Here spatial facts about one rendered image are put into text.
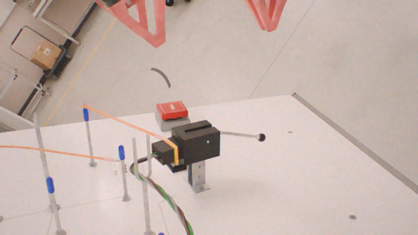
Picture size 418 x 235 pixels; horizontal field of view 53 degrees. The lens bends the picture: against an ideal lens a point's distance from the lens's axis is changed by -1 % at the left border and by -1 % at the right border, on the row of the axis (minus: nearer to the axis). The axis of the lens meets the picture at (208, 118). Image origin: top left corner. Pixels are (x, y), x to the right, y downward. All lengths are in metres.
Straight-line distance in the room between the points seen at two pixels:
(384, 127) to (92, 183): 1.47
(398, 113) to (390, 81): 0.19
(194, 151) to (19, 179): 0.28
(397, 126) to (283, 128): 1.13
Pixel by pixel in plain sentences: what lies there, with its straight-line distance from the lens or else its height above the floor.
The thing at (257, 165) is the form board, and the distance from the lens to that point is 0.67.
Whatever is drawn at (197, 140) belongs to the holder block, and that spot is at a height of 1.15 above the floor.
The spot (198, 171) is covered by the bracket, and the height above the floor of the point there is 1.11.
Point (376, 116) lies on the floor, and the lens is 1.96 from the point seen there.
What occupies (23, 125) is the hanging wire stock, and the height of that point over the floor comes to 1.19.
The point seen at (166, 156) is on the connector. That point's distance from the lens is 0.56.
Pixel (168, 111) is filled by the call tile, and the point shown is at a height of 1.11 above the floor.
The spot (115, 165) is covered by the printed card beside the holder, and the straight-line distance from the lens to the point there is 0.68.
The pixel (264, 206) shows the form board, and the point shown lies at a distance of 0.59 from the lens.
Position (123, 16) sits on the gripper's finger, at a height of 1.34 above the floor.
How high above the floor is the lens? 1.44
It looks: 30 degrees down
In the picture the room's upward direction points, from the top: 56 degrees counter-clockwise
